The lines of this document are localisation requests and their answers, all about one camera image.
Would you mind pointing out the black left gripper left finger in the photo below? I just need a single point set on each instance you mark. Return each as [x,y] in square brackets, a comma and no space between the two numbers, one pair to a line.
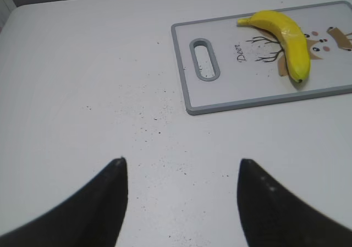
[93,216]

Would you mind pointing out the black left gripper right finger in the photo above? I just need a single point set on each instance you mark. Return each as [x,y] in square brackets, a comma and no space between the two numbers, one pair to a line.
[271,215]

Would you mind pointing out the yellow plastic banana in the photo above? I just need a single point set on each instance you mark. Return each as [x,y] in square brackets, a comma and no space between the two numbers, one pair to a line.
[290,37]

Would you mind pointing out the white grey deer cutting board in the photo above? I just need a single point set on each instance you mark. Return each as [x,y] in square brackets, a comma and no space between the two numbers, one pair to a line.
[223,66]

